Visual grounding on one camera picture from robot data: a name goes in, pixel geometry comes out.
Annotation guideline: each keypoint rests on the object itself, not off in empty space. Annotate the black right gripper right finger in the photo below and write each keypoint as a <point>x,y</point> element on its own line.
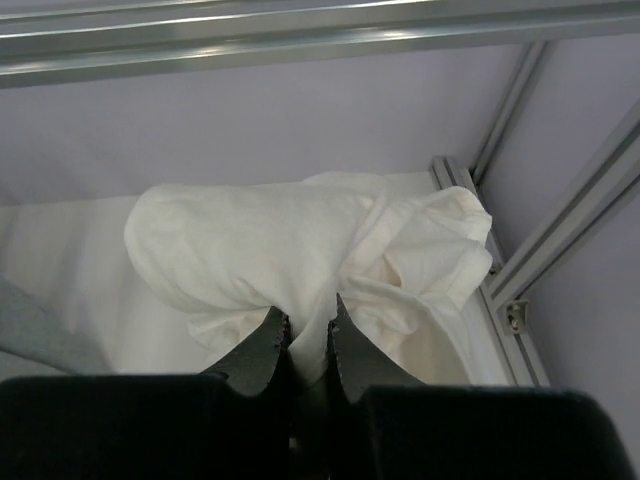
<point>355,363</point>

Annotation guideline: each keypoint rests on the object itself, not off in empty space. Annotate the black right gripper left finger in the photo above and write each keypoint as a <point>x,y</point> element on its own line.
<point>260,360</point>

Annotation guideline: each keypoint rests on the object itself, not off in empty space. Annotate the white tank top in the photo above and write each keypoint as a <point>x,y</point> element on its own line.
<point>403,265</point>

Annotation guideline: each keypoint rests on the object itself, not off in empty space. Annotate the grey tank top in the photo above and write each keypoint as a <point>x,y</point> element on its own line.
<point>34,343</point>

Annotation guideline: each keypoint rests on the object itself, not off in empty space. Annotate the aluminium frame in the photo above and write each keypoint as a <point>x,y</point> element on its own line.
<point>101,100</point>

